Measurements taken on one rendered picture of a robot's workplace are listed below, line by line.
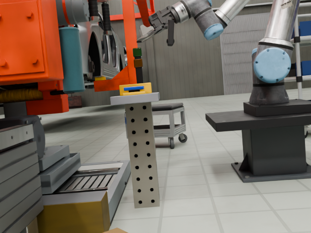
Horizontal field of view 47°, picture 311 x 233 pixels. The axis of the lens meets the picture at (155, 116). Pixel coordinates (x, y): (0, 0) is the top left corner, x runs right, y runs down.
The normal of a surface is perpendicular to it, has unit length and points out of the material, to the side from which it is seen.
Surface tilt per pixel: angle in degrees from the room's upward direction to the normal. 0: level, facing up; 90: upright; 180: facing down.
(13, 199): 90
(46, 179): 90
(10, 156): 90
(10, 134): 90
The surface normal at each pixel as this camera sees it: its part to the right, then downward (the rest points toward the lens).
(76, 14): 0.04, 0.71
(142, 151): -0.02, 0.07
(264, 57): -0.24, 0.21
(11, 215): 1.00, -0.08
